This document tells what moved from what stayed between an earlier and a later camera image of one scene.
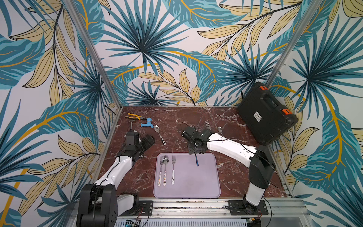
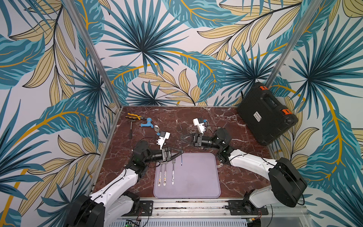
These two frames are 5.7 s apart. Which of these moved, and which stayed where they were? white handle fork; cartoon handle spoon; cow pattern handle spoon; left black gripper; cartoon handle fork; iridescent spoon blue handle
Moved: iridescent spoon blue handle; left black gripper
Stayed: cow pattern handle spoon; white handle fork; cartoon handle spoon; cartoon handle fork
